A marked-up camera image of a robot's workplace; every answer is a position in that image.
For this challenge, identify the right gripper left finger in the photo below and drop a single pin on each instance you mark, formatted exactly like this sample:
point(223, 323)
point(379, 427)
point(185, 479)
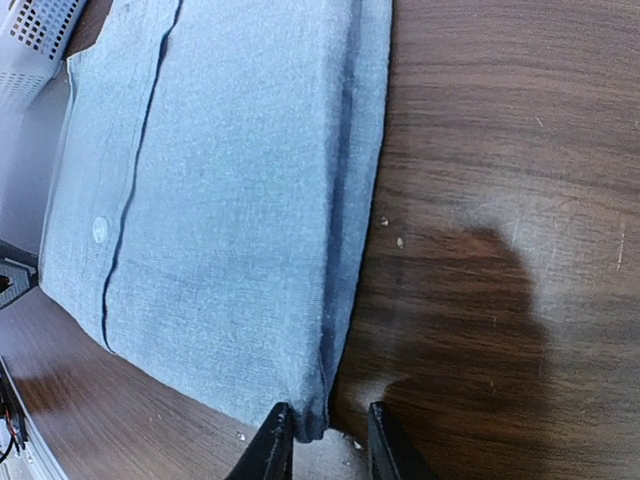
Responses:
point(269, 456)

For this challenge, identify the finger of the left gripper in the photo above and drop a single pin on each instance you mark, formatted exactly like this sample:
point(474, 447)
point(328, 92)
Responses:
point(19, 273)

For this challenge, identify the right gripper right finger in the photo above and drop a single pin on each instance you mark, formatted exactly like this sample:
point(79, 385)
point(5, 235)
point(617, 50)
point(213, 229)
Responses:
point(391, 453)

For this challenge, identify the grey long sleeve shirt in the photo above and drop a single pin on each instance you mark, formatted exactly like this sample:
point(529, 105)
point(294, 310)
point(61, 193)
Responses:
point(212, 194)

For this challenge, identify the white plastic basket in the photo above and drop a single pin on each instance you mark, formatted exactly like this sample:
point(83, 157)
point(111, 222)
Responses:
point(34, 36)

